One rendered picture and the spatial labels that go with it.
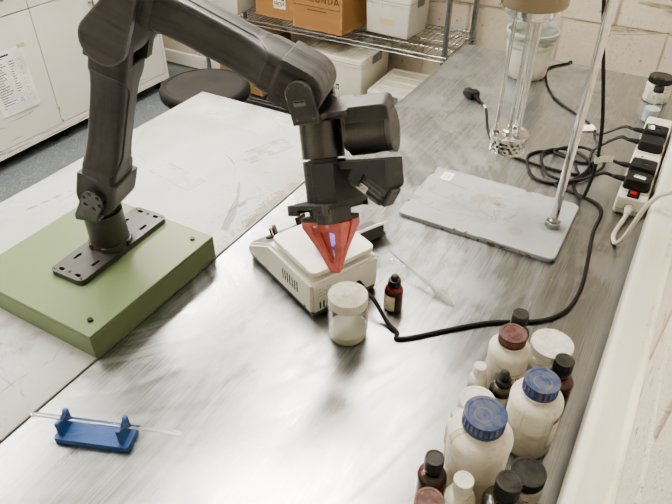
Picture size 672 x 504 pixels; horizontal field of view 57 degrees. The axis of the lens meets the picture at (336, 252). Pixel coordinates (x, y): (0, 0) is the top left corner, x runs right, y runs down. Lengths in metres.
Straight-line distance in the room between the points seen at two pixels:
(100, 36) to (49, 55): 2.70
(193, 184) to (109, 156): 0.39
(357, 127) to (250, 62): 0.15
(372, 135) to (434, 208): 0.46
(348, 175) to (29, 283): 0.54
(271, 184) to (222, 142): 0.22
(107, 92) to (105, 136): 0.07
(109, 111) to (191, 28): 0.19
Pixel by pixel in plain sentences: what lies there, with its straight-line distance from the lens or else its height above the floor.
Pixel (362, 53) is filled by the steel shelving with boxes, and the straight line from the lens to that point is 3.27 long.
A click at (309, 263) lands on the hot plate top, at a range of 0.93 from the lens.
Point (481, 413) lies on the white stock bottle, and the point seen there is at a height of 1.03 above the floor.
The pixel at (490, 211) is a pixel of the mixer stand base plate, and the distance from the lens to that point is 1.22.
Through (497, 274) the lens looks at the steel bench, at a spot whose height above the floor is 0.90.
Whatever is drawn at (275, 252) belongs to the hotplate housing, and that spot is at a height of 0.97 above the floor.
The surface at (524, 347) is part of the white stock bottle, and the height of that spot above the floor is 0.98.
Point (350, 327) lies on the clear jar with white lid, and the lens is 0.89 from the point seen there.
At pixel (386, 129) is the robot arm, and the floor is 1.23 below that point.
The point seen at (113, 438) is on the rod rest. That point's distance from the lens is 0.86.
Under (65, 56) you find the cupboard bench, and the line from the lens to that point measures 3.59.
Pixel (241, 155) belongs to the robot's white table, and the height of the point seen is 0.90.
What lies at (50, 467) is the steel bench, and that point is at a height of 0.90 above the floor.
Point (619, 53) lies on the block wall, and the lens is 3.20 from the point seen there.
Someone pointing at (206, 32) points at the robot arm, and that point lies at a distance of 0.79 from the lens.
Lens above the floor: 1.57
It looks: 38 degrees down
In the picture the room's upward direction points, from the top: straight up
